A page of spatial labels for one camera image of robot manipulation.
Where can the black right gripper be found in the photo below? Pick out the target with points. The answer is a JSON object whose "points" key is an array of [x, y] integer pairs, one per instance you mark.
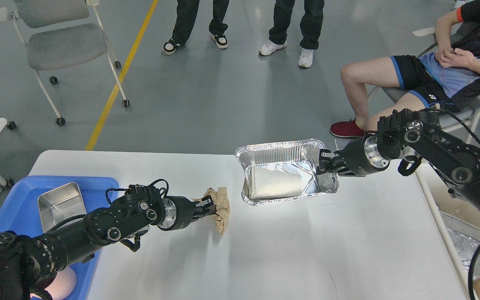
{"points": [[360, 157]]}

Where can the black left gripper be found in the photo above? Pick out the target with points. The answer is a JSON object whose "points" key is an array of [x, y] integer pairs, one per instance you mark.
{"points": [[180, 211]]}

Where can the brown paper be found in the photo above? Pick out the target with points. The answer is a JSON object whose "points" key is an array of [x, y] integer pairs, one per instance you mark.
{"points": [[221, 201]]}

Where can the aluminium foil tray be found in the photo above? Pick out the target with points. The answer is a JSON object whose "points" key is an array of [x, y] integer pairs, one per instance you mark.
{"points": [[298, 157]]}

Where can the cream paper cup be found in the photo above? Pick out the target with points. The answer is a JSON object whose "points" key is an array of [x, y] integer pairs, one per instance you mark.
{"points": [[273, 184]]}

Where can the square stainless steel container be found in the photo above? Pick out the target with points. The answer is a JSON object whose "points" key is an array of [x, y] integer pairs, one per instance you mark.
{"points": [[59, 204]]}

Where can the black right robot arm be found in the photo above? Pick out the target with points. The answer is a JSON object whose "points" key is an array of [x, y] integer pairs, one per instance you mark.
{"points": [[413, 136]]}

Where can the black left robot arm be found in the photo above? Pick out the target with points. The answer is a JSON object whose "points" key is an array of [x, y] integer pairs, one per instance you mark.
{"points": [[29, 264]]}

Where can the grey chair under person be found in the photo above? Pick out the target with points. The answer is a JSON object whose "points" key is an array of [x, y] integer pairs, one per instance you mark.
{"points": [[470, 115]]}

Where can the pink ribbed mug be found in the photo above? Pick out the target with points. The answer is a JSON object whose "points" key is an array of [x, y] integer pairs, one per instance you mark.
{"points": [[59, 287]]}

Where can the foil tray inside bin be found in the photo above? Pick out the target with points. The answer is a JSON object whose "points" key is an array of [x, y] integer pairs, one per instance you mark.
{"points": [[464, 231]]}

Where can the seated person in shorts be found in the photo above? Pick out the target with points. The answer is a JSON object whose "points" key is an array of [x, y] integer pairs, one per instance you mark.
{"points": [[449, 77]]}

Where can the blue plastic tray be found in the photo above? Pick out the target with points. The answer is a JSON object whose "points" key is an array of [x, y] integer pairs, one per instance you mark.
{"points": [[20, 211]]}

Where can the white waste bin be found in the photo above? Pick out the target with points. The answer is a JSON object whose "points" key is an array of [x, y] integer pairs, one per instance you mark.
{"points": [[438, 192]]}

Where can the grey office chair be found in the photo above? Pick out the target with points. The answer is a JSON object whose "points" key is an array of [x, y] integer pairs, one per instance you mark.
{"points": [[65, 47]]}

